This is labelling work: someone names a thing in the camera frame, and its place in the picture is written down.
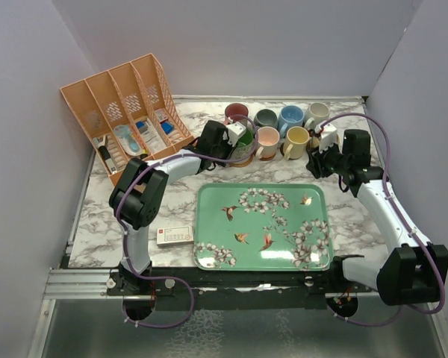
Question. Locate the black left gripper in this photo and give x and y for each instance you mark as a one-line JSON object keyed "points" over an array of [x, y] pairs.
{"points": [[229, 148]]}

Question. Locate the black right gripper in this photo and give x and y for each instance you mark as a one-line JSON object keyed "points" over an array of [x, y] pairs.
{"points": [[316, 163]]}

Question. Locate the green floral mug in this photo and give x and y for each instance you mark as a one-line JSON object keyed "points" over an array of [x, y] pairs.
{"points": [[244, 145]]}

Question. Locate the woven coaster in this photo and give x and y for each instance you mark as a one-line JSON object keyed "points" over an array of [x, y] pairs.
{"points": [[242, 163]]}

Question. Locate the red ceramic mug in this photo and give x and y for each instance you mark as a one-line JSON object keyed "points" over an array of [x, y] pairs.
{"points": [[236, 112]]}

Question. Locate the pink ceramic mug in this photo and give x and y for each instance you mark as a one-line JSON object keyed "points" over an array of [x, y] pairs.
{"points": [[268, 140]]}

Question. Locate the grey ceramic mug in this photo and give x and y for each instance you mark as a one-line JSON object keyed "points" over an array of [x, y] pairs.
{"points": [[266, 118]]}

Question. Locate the yellow ceramic mug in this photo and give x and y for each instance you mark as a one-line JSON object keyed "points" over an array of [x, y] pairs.
{"points": [[295, 143]]}

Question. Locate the cream ceramic mug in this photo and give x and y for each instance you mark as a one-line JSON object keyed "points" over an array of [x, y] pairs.
{"points": [[316, 113]]}

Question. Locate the blue ceramic mug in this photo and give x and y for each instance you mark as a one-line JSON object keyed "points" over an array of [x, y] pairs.
{"points": [[290, 116]]}

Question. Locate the green floral tray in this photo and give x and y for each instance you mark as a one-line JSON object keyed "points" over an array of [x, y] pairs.
{"points": [[262, 227]]}

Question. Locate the tan ceramic mug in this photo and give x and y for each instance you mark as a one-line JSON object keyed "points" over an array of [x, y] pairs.
{"points": [[314, 142]]}

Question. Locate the light wooden coaster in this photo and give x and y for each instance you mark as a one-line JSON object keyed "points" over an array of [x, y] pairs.
{"points": [[267, 158]]}

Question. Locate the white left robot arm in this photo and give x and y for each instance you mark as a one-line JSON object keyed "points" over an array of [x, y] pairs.
{"points": [[137, 196]]}

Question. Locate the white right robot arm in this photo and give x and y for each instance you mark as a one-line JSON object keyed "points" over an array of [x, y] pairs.
{"points": [[416, 269]]}

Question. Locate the white red small box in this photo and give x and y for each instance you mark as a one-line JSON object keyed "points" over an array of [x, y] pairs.
{"points": [[161, 115]]}

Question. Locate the white printed paper pack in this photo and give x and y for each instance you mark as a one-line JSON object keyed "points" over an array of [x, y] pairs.
{"points": [[146, 130]]}

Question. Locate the orange plastic file organizer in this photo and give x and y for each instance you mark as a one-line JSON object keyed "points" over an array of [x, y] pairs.
{"points": [[121, 95]]}

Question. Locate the light blue packaged tool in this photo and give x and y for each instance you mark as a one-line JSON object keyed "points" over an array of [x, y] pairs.
{"points": [[126, 138]]}

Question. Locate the white small card box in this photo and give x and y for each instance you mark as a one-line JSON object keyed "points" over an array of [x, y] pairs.
{"points": [[169, 236]]}

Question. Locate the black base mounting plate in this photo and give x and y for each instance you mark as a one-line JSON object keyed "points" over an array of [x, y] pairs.
{"points": [[191, 288]]}

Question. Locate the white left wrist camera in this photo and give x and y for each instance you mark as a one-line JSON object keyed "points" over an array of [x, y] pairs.
{"points": [[234, 132]]}

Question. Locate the black handled utility tool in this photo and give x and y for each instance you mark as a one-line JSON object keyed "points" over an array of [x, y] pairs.
{"points": [[101, 145]]}

